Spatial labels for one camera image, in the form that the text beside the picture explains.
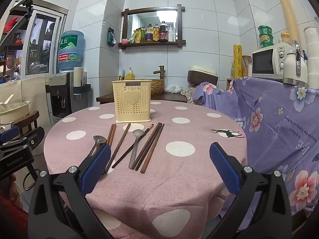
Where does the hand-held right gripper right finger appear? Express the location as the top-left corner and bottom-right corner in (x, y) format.
(206, 142), (293, 239)

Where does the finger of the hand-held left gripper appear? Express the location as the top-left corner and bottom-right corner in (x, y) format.
(15, 127), (45, 155)
(0, 126), (20, 143)

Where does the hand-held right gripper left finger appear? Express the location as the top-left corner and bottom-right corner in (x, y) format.
(28, 143), (117, 239)

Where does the metal spoon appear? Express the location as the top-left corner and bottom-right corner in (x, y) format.
(88, 135), (107, 156)
(128, 129), (145, 169)

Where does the beige plastic utensil holder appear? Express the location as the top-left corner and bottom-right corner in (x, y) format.
(112, 80), (152, 124)

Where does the person's left forearm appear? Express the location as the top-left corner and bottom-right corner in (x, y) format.
(0, 194), (29, 239)

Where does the cream cooking pot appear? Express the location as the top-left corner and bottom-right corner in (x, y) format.
(0, 101), (31, 125)

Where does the dark wooden chair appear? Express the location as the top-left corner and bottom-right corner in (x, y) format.
(11, 111), (40, 138)

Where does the beige cloth cover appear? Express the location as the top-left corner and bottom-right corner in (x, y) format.
(0, 76), (51, 130)

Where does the water dispenser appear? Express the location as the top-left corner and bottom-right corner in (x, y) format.
(48, 72), (88, 123)

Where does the purple floral cloth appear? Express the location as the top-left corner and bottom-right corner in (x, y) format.
(193, 76), (319, 216)

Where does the dark teal cup holder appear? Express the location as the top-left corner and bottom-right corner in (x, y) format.
(72, 84), (92, 94)

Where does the beige paper cup stack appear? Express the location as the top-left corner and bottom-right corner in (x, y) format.
(73, 67), (83, 94)

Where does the cluttered storage shelf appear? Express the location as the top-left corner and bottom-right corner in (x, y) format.
(0, 15), (28, 85)

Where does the beige floral cloth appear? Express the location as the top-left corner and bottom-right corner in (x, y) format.
(181, 85), (200, 103)

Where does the wooden counter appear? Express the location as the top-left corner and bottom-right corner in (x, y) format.
(96, 92), (188, 104)

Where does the white plastic bag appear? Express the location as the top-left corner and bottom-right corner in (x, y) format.
(164, 85), (183, 94)

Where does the glass door cabinet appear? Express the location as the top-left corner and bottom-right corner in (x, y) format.
(25, 5), (68, 77)

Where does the blue water jug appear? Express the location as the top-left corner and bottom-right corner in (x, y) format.
(57, 30), (85, 73)

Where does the brown and white rice cooker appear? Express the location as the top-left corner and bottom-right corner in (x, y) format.
(187, 65), (218, 86)

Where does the wicker basin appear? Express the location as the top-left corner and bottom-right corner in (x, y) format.
(150, 79), (165, 95)

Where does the glass jar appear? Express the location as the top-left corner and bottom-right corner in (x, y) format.
(242, 55), (252, 77)

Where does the yellow wrapped roll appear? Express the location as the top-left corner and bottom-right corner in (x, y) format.
(233, 44), (243, 79)

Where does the white microwave oven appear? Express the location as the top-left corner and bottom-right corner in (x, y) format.
(251, 42), (296, 79)

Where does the bronze faucet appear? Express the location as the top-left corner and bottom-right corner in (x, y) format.
(153, 65), (165, 80)

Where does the green hanging packet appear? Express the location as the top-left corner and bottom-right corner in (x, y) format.
(108, 27), (116, 47)

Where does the black light panel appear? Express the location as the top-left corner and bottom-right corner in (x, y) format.
(10, 0), (41, 21)

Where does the stack of white paper bowls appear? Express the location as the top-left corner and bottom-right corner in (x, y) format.
(303, 27), (319, 89)

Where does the dark wooden framed shelf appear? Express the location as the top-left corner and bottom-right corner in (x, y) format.
(118, 4), (186, 51)

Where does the large dark sauce bottle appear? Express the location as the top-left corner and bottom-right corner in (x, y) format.
(159, 21), (169, 42)

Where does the tall stack of yellow cups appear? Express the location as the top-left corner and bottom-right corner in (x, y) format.
(277, 0), (299, 46)

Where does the white kettle with chrome handle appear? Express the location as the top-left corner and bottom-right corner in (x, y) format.
(283, 40), (309, 86)

